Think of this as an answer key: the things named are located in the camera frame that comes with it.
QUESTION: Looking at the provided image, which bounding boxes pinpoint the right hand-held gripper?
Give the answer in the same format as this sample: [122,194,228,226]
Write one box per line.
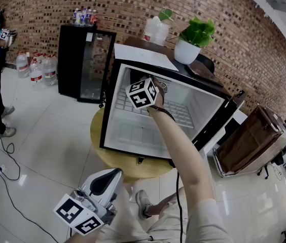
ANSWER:
[125,76,159,110]

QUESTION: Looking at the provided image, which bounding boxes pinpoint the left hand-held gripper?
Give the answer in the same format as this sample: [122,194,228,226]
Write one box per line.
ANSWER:
[53,168,124,235]

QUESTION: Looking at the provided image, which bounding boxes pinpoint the black mini fridge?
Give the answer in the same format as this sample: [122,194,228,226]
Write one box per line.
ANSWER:
[99,36,247,168]

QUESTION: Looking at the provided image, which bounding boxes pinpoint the person's right forearm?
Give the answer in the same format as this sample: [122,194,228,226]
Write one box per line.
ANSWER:
[147,105,216,211]

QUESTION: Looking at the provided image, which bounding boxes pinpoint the person's left forearm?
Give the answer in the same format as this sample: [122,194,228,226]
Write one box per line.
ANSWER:
[64,230,100,243]

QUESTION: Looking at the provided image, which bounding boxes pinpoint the person's right hand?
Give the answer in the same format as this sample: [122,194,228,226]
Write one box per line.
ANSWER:
[149,81,166,108]

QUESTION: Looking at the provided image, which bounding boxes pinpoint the round white fan grille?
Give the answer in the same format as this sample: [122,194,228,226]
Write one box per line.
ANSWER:
[157,80,171,94]

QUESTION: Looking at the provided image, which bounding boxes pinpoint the round yellow wooden table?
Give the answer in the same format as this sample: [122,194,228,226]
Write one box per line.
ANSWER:
[90,107,177,184]

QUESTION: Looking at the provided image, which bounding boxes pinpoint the white paper sheet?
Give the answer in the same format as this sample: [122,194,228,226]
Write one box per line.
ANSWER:
[114,44,179,72]

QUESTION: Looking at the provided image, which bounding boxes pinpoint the person's grey shoe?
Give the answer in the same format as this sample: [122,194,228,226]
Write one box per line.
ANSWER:
[135,190,154,220]

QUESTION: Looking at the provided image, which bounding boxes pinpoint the black flat tray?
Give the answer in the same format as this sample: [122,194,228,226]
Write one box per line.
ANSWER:
[187,60,219,80]

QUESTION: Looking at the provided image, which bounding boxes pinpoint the green plant in white pot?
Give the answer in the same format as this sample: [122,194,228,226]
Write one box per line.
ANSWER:
[158,8,217,65]

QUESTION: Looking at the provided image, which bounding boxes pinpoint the translucent plastic jug red label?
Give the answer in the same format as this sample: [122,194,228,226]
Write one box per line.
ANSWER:
[144,16,170,46]

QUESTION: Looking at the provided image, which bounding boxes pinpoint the person's beige trousers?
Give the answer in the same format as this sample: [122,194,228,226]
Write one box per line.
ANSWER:
[99,186,193,243]

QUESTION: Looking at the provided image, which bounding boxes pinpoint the black padded chair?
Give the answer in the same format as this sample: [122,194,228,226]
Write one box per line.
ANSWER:
[196,53,215,73]

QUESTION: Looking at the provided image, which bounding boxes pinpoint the black glass-door cooler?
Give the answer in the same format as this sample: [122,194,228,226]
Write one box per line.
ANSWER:
[57,24,117,104]

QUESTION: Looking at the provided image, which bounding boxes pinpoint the row of small drink bottles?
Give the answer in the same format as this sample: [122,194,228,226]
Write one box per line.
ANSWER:
[71,8,98,27]

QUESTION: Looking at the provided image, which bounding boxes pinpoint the cluster of large water jugs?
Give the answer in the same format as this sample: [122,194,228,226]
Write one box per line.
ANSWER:
[15,51,59,91]

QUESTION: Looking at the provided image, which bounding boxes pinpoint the person's beige shirt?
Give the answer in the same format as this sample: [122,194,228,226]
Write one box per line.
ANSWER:
[183,198,233,243]

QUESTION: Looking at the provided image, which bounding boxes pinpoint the brown wood-grain metal cabinet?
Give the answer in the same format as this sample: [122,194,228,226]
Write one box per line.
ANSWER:
[212,104,286,178]

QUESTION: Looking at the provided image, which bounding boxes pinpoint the black office chair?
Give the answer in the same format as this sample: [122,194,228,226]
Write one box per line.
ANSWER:
[258,154,286,180]

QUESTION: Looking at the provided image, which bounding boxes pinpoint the white wire shelf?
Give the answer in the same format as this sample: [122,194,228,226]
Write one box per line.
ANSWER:
[115,87,195,129]

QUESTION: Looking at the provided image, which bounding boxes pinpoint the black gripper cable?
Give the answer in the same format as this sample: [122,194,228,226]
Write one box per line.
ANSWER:
[149,104,185,243]

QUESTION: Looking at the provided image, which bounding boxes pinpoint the black power cable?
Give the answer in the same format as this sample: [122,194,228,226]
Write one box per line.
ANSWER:
[0,171,60,243]
[0,100,21,182]

